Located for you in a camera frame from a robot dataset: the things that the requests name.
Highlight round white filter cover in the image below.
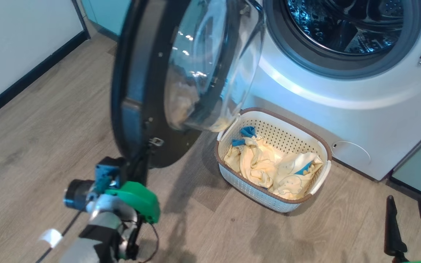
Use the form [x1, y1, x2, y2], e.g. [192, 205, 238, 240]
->
[332, 141, 371, 166]

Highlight white front-load washing machine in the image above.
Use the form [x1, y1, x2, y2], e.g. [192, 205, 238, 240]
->
[242, 0, 421, 182]

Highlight black round glass washer door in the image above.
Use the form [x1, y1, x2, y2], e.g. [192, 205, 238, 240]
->
[111, 0, 266, 169]

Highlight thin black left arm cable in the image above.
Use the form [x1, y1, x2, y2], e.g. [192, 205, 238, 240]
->
[35, 210, 84, 263]

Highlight pale green cabinet, black handle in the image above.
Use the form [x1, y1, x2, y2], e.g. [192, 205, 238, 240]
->
[81, 0, 131, 38]

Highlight yellow garment with blue cuffs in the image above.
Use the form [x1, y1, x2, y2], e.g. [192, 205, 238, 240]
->
[224, 126, 288, 188]

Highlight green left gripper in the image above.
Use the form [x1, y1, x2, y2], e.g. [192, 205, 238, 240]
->
[105, 146, 160, 224]

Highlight white perforated basket, brown rim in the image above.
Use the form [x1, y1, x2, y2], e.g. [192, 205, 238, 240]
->
[215, 107, 332, 213]

